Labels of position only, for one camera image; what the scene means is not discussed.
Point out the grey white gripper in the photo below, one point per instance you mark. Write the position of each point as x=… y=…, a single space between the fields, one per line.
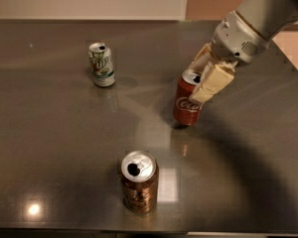
x=236 y=39

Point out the red coke can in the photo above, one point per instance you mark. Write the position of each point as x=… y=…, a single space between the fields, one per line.
x=185 y=111

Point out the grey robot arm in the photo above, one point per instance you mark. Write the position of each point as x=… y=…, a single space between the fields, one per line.
x=266 y=17

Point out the white green 7up can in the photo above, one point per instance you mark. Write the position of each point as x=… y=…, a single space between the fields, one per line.
x=102 y=68

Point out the orange soda can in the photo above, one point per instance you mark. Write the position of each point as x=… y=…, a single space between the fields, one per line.
x=139 y=174

